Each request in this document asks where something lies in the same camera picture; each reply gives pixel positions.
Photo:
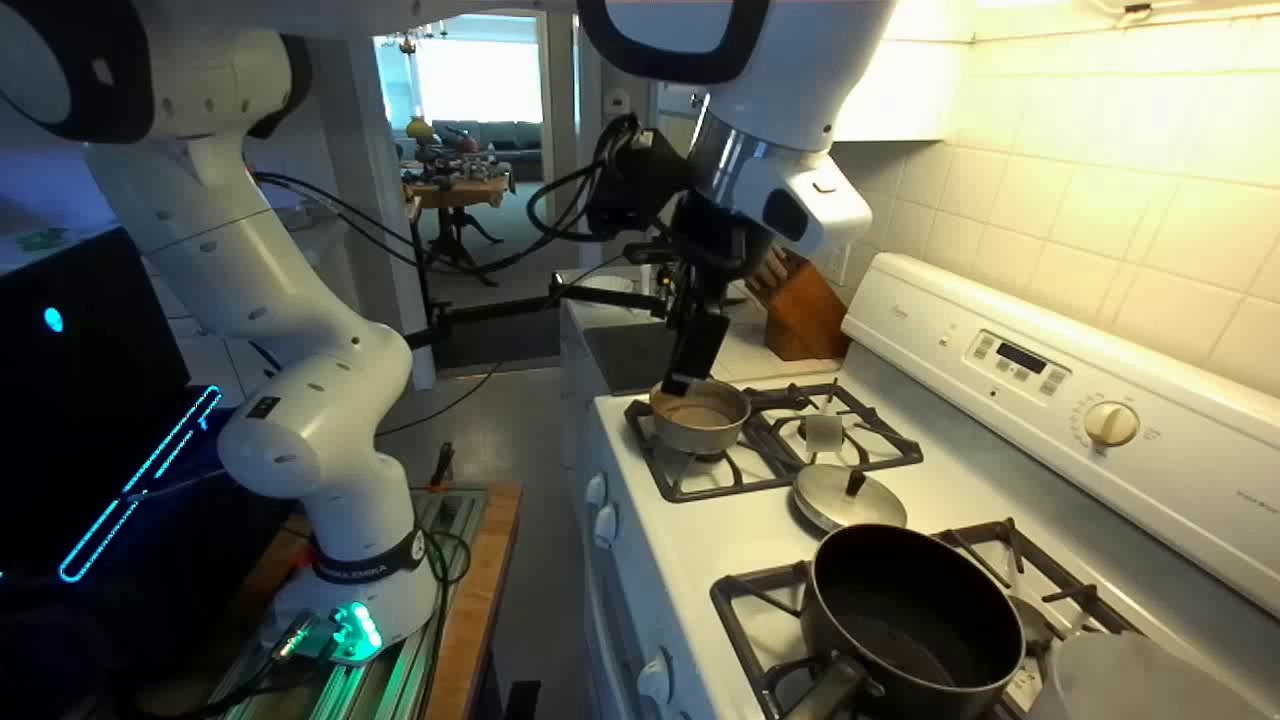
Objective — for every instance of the white gas stove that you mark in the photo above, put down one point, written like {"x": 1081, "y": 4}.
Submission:
{"x": 933, "y": 496}

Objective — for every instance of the wooden knife block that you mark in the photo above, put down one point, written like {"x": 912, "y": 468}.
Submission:
{"x": 804, "y": 323}

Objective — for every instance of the cream round stove knob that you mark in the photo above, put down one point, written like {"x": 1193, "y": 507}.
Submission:
{"x": 1115, "y": 426}

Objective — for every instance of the dark cabinet with blue lights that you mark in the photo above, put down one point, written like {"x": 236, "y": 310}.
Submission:
{"x": 82, "y": 440}

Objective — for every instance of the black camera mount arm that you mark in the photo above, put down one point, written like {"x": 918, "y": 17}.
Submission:
{"x": 602, "y": 298}

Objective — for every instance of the cluttered round side table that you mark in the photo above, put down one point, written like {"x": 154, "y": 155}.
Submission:
{"x": 457, "y": 201}

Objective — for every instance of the silver pot lid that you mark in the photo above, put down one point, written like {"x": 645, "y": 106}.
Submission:
{"x": 847, "y": 507}

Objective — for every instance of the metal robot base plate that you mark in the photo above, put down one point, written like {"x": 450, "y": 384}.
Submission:
{"x": 387, "y": 681}

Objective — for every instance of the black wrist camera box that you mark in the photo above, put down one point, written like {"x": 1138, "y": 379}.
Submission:
{"x": 640, "y": 182}

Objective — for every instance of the black round burner cap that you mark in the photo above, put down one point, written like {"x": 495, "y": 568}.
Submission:
{"x": 822, "y": 433}

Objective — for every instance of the wooden platform board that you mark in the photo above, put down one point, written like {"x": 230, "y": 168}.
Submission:
{"x": 482, "y": 584}

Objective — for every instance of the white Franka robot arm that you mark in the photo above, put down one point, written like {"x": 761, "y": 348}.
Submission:
{"x": 321, "y": 400}

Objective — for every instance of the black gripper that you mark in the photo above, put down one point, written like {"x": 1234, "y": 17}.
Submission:
{"x": 723, "y": 261}

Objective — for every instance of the tan worn metal pot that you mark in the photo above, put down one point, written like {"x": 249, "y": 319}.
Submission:
{"x": 701, "y": 422}

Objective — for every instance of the stove clock control panel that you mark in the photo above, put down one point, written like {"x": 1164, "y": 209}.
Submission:
{"x": 1023, "y": 362}

